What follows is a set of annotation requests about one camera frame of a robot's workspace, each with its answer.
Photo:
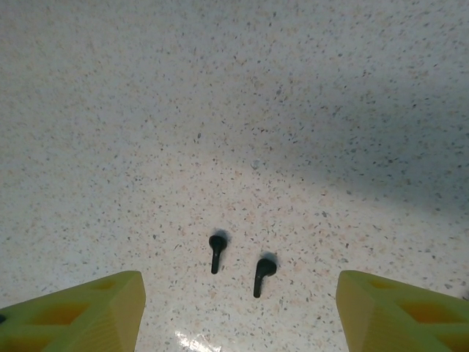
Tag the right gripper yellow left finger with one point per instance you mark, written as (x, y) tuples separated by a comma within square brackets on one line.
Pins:
[(73, 322)]

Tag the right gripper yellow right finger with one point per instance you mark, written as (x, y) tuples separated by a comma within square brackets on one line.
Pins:
[(403, 322)]

